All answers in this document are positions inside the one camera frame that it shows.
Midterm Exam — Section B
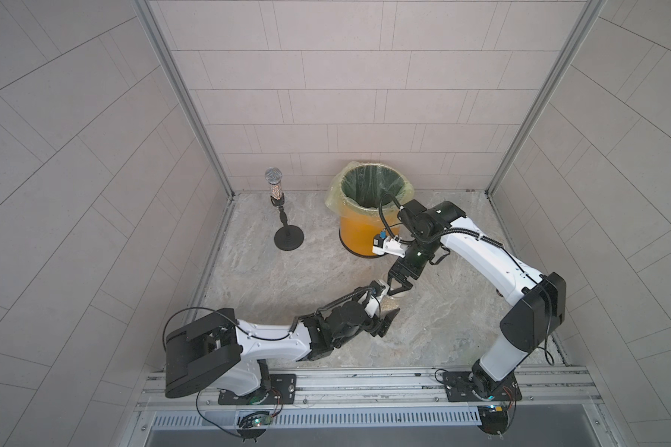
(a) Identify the right controller board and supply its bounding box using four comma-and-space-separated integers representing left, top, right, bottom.
477, 405, 509, 437

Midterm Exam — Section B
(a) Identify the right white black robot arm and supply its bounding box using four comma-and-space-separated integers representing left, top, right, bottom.
373, 200, 567, 400

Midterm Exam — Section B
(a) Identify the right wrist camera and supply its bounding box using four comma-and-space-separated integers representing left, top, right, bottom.
372, 231, 407, 258

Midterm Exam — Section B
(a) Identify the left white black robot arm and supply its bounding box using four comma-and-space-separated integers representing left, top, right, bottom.
162, 280, 400, 399

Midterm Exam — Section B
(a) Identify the controller board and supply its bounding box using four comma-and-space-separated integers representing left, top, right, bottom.
477, 405, 509, 437
237, 411, 274, 441

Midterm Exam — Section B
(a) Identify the left controller board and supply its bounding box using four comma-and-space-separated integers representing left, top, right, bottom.
237, 411, 274, 441

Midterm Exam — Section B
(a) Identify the orange trash bin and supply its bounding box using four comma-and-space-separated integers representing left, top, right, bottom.
337, 163, 404, 259

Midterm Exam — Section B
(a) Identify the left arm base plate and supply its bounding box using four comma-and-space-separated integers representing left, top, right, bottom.
218, 374, 297, 406

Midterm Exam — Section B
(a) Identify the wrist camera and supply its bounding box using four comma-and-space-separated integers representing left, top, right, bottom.
372, 231, 407, 258
365, 290, 380, 318

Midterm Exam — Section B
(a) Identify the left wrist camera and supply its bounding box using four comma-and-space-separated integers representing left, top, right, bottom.
365, 290, 380, 318

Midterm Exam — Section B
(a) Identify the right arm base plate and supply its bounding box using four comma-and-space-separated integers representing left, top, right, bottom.
434, 369, 523, 402

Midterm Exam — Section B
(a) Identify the aluminium mounting rail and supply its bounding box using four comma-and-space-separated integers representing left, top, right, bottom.
134, 365, 604, 412

